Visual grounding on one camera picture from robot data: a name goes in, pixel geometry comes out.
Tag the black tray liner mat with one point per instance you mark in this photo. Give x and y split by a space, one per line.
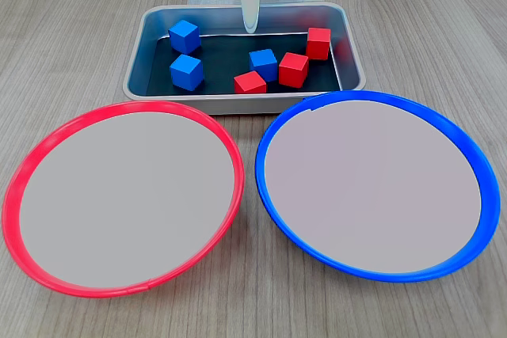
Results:
226 65

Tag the red rimmed round dish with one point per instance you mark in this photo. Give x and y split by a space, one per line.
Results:
119 195

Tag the silver metal tray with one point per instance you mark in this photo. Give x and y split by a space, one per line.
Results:
178 17

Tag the red wooden cube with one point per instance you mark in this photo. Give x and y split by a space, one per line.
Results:
293 71
319 43
249 84

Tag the blue rimmed round dish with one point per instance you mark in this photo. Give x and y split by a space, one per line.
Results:
372 179

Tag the blue wooden cube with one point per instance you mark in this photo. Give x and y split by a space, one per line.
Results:
184 37
186 73
263 64

